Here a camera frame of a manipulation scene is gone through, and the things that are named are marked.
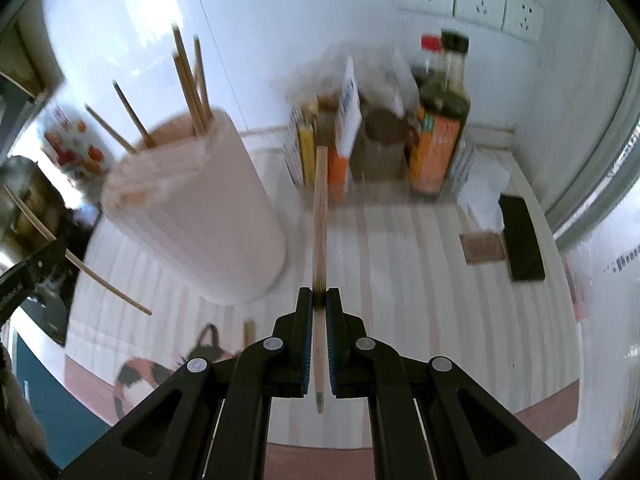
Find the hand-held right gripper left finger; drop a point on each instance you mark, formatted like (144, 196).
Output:
(305, 345)

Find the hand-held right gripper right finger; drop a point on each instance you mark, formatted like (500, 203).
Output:
(333, 345)

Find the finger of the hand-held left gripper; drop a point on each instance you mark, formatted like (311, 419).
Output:
(45, 260)

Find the wooden chopstick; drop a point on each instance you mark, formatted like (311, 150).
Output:
(186, 95)
(110, 129)
(320, 220)
(190, 75)
(249, 332)
(201, 80)
(110, 285)
(132, 112)

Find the pink utensil holder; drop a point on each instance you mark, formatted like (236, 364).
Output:
(200, 220)

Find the person's left forearm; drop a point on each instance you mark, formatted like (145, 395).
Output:
(17, 405)

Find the black gas stove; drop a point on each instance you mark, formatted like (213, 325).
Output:
(52, 310)

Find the stainless steel pot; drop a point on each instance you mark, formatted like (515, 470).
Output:
(25, 210)

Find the clear plastic tray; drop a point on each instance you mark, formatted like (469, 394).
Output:
(385, 185)

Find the orange packet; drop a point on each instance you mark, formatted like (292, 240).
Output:
(337, 175)

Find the brown card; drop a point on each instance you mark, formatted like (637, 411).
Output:
(482, 248)

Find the yellow box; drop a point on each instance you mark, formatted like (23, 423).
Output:
(302, 145)

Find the brown jar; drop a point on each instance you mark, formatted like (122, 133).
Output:
(382, 145)

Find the range hood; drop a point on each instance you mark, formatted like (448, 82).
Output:
(20, 55)

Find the black smartphone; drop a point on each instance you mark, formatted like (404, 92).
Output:
(522, 240)

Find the white tissue paper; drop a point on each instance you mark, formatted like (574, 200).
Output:
(482, 185)

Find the dark bottle with orange label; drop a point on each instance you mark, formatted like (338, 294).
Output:
(440, 130)

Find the clear plastic bag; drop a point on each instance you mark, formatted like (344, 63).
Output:
(370, 80)

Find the frosted glass sliding door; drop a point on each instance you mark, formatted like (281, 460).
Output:
(610, 310)

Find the red cap sauce bottle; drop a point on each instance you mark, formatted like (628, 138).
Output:
(429, 52)

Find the fruit wall sticker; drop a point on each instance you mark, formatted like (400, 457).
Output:
(75, 147)

